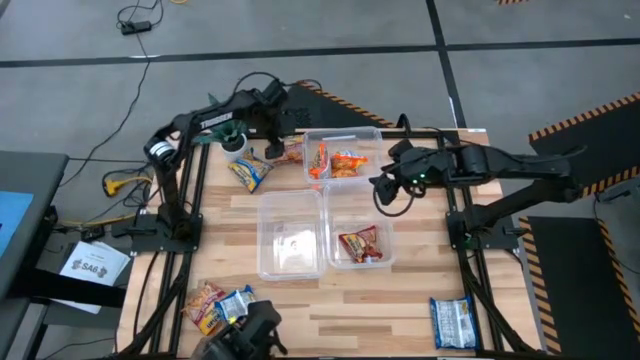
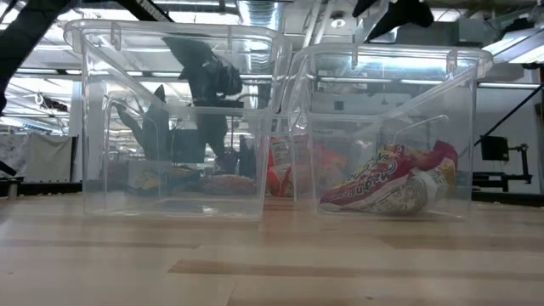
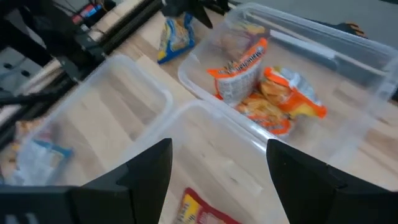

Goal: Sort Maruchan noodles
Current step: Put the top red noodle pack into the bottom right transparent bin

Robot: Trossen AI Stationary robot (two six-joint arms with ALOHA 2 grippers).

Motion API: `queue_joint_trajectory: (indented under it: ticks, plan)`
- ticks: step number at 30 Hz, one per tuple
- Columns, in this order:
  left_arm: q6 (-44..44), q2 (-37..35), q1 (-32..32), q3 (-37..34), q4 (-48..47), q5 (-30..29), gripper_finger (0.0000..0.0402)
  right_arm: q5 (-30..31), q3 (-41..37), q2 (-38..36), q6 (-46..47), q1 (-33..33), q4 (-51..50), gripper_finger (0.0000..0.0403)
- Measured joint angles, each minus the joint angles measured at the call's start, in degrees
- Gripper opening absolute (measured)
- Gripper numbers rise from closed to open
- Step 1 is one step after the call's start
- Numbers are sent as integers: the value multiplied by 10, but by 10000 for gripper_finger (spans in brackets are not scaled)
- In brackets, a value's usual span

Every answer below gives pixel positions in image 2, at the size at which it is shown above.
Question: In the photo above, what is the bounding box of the orange Maruchan ramen packet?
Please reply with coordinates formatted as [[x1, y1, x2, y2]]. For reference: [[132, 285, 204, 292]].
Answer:
[[312, 144, 349, 195], [266, 134, 311, 199]]

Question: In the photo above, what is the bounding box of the dark grey pointed object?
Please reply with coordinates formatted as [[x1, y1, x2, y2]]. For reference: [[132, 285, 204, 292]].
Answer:
[[115, 83, 172, 162]]

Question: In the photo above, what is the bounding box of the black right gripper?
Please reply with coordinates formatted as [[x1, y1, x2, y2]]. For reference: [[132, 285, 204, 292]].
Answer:
[[351, 0, 435, 43]]

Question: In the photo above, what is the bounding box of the black wide monitor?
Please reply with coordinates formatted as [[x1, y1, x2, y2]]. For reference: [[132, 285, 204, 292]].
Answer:
[[169, 128, 201, 165]]

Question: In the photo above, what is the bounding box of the white fabric sheet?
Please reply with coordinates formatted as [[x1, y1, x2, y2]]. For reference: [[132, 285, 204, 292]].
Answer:
[[0, 133, 74, 183]]

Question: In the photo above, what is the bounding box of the black hanging ceiling device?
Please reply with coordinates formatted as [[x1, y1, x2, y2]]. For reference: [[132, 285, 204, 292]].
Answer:
[[41, 95, 70, 114]]

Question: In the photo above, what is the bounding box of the clear plastic storage bin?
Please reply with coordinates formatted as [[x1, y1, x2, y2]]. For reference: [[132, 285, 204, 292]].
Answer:
[[62, 19, 293, 221], [282, 42, 495, 220]]

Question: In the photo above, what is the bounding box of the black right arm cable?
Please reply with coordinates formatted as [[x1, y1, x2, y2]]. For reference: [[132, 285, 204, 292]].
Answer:
[[473, 83, 544, 147]]

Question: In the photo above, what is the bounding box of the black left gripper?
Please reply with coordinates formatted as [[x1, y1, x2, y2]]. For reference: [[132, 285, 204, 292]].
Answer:
[[161, 36, 247, 173]]

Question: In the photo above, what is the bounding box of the silver ribbed ventilation duct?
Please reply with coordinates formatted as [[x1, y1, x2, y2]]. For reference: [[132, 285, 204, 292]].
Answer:
[[235, 0, 285, 110]]

